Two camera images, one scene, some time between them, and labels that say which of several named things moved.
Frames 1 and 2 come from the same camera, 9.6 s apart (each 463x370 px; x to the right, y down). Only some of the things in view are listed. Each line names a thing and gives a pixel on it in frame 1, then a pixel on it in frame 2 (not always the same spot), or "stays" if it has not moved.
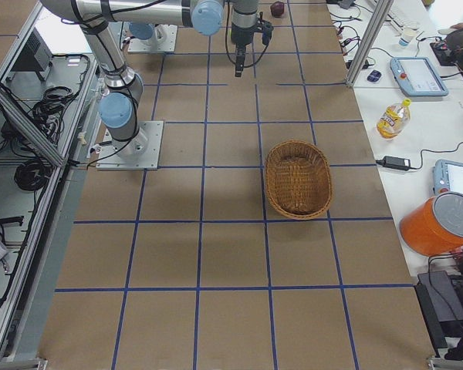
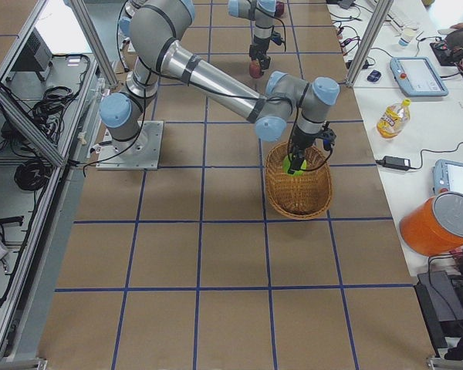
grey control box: x=35 y=57 stays
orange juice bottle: x=393 y=119 stays
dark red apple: x=277 y=8 stays
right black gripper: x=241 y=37 -> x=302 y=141
